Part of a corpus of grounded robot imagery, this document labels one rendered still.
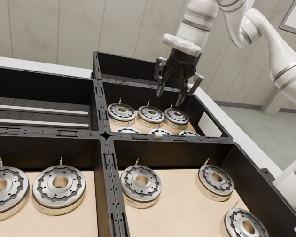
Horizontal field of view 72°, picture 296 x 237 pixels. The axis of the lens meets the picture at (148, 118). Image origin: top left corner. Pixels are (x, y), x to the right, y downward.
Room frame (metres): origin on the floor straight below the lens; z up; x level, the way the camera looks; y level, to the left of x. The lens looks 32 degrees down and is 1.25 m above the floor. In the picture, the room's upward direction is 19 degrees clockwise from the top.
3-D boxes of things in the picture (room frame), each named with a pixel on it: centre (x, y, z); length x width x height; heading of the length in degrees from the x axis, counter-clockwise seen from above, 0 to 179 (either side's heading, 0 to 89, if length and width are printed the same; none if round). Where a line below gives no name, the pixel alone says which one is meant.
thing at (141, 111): (0.66, -0.01, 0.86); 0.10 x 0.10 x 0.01
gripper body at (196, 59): (0.54, -0.04, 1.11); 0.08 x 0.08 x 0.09
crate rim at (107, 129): (0.60, -0.03, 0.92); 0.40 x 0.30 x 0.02; 115
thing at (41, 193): (0.26, 0.13, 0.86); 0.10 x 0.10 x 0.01
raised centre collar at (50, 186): (0.26, 0.13, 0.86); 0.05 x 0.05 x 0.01
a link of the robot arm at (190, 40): (0.52, -0.03, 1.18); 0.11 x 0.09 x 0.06; 160
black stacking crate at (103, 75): (0.87, 0.09, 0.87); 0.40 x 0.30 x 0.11; 115
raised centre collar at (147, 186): (0.34, -0.03, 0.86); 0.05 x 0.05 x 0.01
